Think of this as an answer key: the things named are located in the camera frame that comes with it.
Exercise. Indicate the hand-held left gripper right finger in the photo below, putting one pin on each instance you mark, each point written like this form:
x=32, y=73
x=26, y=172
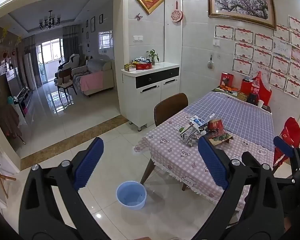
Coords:
x=213, y=165

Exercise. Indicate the red canister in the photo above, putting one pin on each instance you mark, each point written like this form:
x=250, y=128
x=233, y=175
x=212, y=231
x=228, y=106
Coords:
x=245, y=87

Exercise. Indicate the beige sofa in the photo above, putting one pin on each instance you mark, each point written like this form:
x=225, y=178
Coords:
x=102, y=67

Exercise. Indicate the black chandelier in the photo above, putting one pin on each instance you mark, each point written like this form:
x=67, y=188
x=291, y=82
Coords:
x=49, y=22

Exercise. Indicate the white standing air conditioner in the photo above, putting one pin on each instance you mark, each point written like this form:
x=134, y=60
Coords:
x=29, y=70

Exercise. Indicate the blue plastic bucket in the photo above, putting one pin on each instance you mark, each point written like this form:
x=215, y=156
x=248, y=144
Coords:
x=131, y=195

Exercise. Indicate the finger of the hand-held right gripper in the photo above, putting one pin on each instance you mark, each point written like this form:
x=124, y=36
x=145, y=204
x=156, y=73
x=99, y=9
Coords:
x=282, y=146
x=286, y=182

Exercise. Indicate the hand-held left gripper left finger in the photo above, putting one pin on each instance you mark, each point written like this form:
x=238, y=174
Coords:
x=88, y=165

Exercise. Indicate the white sideboard cabinet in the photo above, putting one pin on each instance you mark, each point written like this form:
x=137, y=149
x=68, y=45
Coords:
x=150, y=92

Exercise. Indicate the cola bottle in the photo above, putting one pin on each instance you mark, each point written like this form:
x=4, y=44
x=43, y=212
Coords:
x=255, y=90

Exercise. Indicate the white blue crumpled packet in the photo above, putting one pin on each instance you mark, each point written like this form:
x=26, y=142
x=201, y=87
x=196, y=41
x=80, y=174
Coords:
x=197, y=120

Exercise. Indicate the wall of award certificates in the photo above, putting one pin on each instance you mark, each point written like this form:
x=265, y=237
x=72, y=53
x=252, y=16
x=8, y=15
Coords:
x=262, y=55

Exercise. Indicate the yellow box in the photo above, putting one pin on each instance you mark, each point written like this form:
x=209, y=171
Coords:
x=129, y=67

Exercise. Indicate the television stand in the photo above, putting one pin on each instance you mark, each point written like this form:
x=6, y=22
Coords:
x=26, y=98

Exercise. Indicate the white massage chair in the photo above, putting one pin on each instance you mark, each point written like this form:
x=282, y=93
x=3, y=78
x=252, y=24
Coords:
x=72, y=61

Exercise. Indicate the framed plum blossom painting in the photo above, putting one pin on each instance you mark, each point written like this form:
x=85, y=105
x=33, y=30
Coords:
x=241, y=5

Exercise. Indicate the red box with dark print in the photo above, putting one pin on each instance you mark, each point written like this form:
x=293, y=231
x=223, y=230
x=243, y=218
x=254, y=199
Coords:
x=226, y=80

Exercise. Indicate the dark wooden chair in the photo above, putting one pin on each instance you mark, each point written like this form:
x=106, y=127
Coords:
x=65, y=76

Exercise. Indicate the patterned cloth bundle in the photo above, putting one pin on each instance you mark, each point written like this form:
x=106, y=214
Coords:
x=141, y=60

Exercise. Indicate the television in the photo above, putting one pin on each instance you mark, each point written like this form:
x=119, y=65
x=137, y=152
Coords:
x=15, y=85

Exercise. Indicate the purple butterfly wall decoration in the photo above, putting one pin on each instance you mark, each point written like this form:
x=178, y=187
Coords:
x=139, y=16

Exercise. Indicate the grey wall hook ornament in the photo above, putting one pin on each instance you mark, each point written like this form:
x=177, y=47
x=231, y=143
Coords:
x=210, y=63

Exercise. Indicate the red gift bag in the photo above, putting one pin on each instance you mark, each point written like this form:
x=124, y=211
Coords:
x=265, y=92

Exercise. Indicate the pink round fan ornament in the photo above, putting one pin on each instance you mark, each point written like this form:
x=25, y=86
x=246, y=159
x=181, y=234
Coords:
x=176, y=15

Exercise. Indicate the hanging patterned cloth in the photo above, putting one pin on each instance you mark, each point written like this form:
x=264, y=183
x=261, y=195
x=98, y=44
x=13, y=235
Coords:
x=13, y=122

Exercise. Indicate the red paper cup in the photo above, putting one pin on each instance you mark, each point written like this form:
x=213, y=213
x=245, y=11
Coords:
x=215, y=124

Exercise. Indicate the grey curtain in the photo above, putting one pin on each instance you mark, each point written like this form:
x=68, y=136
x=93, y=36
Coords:
x=70, y=42

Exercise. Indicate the wooden rack leg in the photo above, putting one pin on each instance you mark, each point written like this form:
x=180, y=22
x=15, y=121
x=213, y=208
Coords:
x=3, y=180

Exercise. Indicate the white wall socket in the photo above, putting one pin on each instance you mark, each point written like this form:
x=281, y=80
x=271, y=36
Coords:
x=216, y=42

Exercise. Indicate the small green potted plant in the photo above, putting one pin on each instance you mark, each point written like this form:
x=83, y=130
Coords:
x=152, y=55

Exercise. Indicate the table with checkered cloth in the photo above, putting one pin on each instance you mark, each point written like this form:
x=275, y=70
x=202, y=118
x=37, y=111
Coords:
x=240, y=115

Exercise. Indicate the white blue printed carton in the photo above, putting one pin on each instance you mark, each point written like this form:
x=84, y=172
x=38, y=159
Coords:
x=190, y=135

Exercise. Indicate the pink blanket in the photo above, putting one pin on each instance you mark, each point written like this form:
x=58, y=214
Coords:
x=90, y=82

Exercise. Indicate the tray of oranges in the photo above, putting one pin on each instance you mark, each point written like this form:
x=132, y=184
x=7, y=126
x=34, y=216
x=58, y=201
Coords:
x=227, y=89

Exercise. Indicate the white light switch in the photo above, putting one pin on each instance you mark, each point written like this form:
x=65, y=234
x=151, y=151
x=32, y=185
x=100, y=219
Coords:
x=138, y=38

